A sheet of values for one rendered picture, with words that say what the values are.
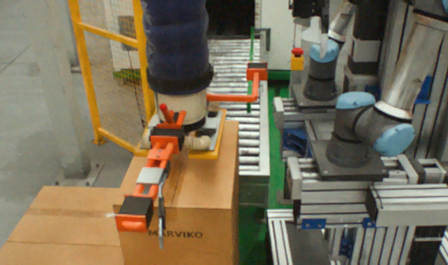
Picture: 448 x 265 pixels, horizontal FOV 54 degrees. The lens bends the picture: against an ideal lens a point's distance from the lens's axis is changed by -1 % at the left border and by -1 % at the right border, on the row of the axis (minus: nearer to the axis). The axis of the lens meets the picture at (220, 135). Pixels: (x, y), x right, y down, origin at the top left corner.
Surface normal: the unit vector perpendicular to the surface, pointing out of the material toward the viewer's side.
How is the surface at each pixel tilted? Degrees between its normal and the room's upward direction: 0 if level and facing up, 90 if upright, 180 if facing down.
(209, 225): 90
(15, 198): 0
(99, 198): 0
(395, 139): 97
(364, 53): 90
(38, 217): 0
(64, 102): 90
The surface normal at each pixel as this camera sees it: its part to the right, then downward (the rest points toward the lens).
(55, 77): -0.07, 0.52
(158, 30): -0.42, 0.14
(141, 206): -0.03, -0.86
